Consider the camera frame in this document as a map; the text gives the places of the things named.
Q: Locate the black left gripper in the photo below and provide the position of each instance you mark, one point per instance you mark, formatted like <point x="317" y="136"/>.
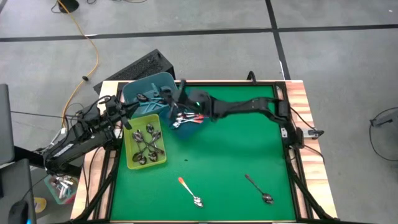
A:
<point x="112" y="110"/>

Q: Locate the yellow tape roll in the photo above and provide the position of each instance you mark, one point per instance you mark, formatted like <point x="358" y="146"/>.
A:
<point x="41" y="205"/>

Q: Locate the teal basket with items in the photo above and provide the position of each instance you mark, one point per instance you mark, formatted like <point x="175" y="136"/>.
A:
<point x="60" y="186"/>

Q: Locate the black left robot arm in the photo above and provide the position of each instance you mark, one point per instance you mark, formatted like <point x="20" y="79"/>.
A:
<point x="77" y="140"/>

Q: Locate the translucent yellow-green plastic bin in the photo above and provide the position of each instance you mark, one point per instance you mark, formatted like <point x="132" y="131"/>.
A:
<point x="130" y="124"/>

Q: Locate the grey-blue plastic bin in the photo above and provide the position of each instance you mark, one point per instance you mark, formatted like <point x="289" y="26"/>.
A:
<point x="133" y="90"/>

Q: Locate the blue shallow plastic bin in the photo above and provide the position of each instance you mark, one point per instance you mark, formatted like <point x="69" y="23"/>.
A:
<point x="189" y="132"/>

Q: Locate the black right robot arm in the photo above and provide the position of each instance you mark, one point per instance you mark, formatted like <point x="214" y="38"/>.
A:
<point x="248" y="107"/>

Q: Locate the black round floor base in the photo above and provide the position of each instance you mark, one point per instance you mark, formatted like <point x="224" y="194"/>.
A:
<point x="69" y="5"/>

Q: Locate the dark grey desk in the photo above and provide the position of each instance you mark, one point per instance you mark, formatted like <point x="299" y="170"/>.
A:
<point x="12" y="183"/>

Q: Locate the wooden table side board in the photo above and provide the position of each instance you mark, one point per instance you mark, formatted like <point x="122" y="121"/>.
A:
<point x="110" y="85"/>
<point x="314" y="174"/>

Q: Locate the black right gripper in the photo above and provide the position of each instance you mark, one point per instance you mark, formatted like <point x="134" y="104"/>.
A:
<point x="175" y="98"/>

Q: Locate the black computer mouse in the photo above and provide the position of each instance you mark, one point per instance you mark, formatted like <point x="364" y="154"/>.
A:
<point x="18" y="213"/>

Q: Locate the black floor beam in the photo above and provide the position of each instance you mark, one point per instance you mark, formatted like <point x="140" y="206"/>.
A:
<point x="25" y="154"/>

